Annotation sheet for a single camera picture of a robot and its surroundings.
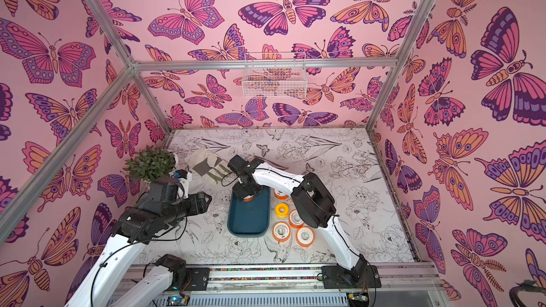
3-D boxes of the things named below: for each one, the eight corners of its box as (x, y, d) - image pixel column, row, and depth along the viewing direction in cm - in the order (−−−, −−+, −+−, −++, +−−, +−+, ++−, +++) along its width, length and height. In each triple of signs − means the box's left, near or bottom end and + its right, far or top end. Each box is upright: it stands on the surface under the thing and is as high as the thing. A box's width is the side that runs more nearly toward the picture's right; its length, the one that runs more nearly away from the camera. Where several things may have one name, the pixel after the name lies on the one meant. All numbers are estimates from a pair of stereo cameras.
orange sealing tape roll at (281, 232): (272, 241, 84) (272, 239, 82) (272, 224, 88) (272, 222, 86) (289, 241, 84) (290, 239, 82) (289, 224, 88) (289, 222, 86)
